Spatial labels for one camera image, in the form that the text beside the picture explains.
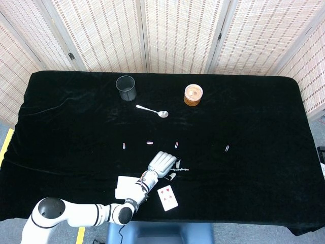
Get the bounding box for black white object beside table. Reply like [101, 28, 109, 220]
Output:
[316, 145, 325, 178]

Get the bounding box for black mesh pen cup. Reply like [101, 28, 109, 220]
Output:
[115, 75, 137, 102]

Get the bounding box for woven folding screen panel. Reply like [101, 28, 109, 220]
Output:
[42, 0, 148, 73]
[138, 0, 231, 74]
[0, 0, 86, 72]
[276, 20, 325, 123]
[0, 12, 43, 127]
[208, 0, 325, 76]

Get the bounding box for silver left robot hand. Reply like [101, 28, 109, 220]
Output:
[147, 150, 181, 181]

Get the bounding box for orange jar with clear lid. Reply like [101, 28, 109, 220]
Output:
[183, 84, 204, 107]

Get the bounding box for hearts playing card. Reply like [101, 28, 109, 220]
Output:
[157, 185, 179, 212]

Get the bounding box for black floor cable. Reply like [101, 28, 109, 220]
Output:
[91, 225, 125, 244]

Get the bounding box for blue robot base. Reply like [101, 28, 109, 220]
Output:
[105, 220, 215, 244]

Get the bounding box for white card box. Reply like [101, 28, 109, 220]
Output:
[114, 175, 150, 201]

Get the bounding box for silver metal spoon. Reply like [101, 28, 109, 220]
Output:
[136, 104, 169, 119]

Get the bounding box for black velvet tablecloth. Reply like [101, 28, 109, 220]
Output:
[0, 70, 325, 236]

